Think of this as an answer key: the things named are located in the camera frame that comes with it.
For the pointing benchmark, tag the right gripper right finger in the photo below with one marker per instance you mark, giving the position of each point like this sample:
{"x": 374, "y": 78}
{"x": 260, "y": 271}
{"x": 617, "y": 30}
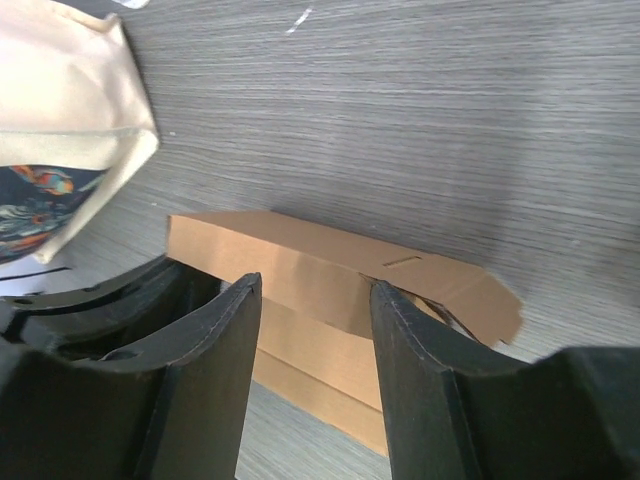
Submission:
{"x": 454, "y": 408}

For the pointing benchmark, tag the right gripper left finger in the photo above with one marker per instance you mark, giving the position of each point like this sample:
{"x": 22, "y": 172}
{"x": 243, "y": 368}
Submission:
{"x": 171, "y": 405}

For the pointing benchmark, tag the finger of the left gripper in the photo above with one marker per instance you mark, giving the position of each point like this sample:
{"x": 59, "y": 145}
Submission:
{"x": 91, "y": 322}

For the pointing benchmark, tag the small cardboard box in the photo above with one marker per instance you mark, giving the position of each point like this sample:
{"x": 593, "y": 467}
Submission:
{"x": 315, "y": 345}

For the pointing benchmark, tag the beige canvas tote bag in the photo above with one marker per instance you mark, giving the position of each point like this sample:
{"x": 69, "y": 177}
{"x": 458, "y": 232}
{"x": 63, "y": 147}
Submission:
{"x": 76, "y": 123}

